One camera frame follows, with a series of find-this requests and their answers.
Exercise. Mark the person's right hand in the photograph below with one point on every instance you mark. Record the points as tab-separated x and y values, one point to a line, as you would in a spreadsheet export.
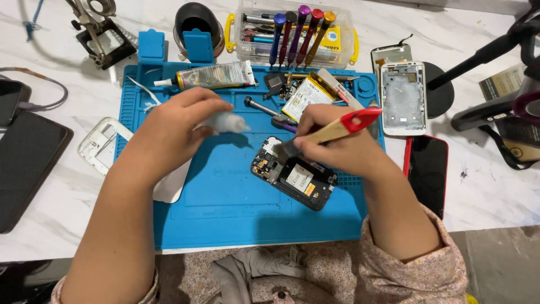
354	152

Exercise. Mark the person's left hand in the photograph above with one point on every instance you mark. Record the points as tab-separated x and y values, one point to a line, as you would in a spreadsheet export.
168	131

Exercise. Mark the person's right fingers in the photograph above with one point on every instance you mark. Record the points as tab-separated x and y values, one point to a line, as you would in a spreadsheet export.
314	120

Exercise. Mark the person's left fingers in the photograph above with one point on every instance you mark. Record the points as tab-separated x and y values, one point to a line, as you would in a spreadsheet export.
206	101

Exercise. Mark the small white plastic bottle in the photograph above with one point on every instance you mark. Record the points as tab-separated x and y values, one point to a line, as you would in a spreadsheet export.
230	122

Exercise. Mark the wooden brush with red end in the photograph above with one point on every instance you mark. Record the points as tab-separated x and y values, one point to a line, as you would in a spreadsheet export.
358	120

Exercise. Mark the yellow and white phone battery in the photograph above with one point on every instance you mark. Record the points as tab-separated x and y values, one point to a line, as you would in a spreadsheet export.
301	99

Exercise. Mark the grey glue tube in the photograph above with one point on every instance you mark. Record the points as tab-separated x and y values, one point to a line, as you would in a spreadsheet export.
215	76

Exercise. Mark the blue plastic phone holder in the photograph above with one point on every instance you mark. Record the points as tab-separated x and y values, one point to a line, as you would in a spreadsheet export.
198	48
151	46

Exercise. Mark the silver screwdriver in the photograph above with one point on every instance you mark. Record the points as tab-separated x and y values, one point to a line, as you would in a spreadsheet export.
261	107

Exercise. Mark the small black phone component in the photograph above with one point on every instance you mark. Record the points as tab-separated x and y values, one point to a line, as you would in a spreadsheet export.
274	82

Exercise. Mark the opened black phone body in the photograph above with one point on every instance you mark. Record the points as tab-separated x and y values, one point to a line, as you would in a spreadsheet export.
299	179

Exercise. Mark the white paper strip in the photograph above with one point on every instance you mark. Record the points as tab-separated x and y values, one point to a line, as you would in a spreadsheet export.
145	93

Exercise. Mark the black round cup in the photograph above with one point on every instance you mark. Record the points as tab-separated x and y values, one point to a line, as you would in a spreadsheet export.
196	19

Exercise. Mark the white phone back cover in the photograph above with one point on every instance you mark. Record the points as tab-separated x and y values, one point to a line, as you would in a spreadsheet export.
171	188

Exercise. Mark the blue silicone repair mat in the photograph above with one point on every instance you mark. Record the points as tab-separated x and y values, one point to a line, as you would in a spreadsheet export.
219	198

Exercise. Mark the detached phone screen panel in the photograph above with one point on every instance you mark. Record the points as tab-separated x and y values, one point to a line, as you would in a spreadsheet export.
390	53

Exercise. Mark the clear toolbox with yellow latches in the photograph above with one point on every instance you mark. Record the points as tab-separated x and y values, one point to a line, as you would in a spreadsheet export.
341	19

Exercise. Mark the metal helping hand stand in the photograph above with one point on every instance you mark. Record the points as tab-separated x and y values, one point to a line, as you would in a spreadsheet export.
105	40

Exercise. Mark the red edged black phone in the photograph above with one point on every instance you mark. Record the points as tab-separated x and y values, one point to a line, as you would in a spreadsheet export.
428	169

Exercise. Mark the black stand with round base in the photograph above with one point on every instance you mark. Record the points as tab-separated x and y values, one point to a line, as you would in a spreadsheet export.
439	97

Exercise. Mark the grey cloth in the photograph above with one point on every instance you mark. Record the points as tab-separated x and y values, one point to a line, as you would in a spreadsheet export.
249	266

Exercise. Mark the black hot air tool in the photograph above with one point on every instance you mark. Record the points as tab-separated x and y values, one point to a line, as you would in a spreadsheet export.
485	116

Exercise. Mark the large black tablet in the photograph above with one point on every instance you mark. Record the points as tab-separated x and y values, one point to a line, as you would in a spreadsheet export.
29	164

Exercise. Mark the person's floral clothing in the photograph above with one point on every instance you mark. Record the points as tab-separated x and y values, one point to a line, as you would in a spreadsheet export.
422	278

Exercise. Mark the beige cardboard box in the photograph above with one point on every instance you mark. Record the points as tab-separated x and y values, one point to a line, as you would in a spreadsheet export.
502	82

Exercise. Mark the small black phone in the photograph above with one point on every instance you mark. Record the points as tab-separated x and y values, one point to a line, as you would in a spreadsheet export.
10	101

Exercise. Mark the white phone frame with board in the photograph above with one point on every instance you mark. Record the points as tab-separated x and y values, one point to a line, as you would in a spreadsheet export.
403	99

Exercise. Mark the empty white phone frame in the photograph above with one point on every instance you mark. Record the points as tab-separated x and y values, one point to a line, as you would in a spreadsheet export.
90	143

